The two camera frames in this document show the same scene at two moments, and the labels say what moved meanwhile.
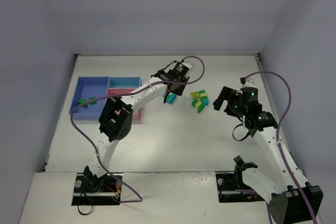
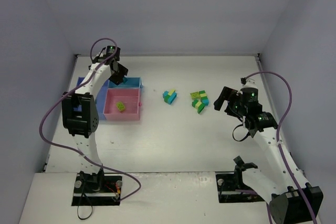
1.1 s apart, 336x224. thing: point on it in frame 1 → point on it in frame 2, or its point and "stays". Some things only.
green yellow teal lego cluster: [200, 99] stays
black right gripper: [227, 98] stays
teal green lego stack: [171, 97] stays
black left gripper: [174, 87] → [118, 74]
